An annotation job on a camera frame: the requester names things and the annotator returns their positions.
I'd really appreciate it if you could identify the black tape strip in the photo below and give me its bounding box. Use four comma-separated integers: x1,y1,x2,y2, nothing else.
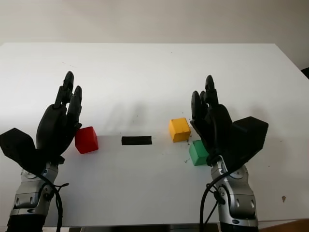
121,136,153,146

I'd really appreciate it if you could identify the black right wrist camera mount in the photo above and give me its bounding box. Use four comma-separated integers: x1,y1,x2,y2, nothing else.
223,116,269,175

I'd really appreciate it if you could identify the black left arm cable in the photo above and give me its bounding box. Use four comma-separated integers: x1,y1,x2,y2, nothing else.
36,169,70,232

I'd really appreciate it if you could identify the yellow wooden block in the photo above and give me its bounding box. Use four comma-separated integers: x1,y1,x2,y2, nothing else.
168,117,192,143

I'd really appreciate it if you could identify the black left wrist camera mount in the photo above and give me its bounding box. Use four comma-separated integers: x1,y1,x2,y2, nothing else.
0,127,61,175

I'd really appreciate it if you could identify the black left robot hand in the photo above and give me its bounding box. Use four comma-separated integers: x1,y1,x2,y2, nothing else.
36,71,83,164

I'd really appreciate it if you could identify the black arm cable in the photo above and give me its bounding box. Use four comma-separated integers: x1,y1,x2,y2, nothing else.
199,169,233,232
36,169,70,232

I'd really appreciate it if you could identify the red wooden block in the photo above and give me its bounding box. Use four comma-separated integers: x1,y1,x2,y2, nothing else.
74,126,99,154

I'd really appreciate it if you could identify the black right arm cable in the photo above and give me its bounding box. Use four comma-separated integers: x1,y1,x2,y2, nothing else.
199,169,233,232

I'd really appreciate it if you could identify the green wooden block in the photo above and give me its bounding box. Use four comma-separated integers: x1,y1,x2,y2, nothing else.
188,140,210,167

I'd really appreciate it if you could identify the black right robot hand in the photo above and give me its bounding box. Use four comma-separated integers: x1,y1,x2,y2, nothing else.
190,74,236,167

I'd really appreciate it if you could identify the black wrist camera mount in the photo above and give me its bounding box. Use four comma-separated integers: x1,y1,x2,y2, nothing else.
223,116,269,175
0,127,61,175

